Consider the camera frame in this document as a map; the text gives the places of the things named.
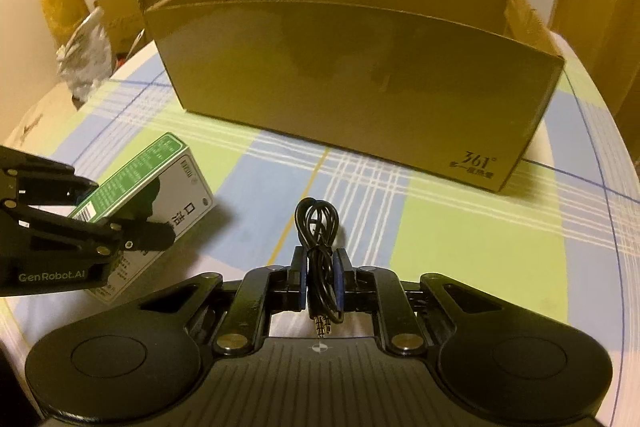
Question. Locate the crumpled silver bag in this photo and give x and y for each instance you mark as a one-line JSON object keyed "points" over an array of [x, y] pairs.
{"points": [[85, 57]]}

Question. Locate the yellow curtain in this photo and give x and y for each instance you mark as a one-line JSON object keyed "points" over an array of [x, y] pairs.
{"points": [[600, 7]]}

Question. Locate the green medicine box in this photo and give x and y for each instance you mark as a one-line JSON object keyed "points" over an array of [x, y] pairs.
{"points": [[150, 177]]}

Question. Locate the checked cloth desktop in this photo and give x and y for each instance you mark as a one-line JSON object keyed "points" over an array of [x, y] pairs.
{"points": [[450, 247]]}

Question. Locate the brown cardboard box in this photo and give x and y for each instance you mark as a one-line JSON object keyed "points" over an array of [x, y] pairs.
{"points": [[350, 82]]}

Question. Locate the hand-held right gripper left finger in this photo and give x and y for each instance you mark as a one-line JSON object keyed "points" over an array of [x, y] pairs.
{"points": [[299, 282]]}

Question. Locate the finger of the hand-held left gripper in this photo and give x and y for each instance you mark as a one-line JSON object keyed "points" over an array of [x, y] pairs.
{"points": [[150, 237], [60, 179]]}

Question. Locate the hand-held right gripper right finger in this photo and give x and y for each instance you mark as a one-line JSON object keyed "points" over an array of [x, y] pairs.
{"points": [[341, 282]]}

